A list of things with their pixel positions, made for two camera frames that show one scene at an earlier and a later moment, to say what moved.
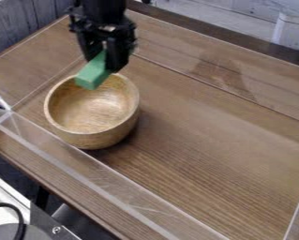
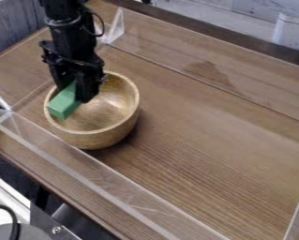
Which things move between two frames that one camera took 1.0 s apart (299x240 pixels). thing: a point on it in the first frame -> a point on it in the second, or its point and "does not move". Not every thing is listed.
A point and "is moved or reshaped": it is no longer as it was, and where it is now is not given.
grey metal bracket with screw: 40,218 does not move
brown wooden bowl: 91,118 does not move
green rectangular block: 93,72 is moved or reshaped
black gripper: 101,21 -> 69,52
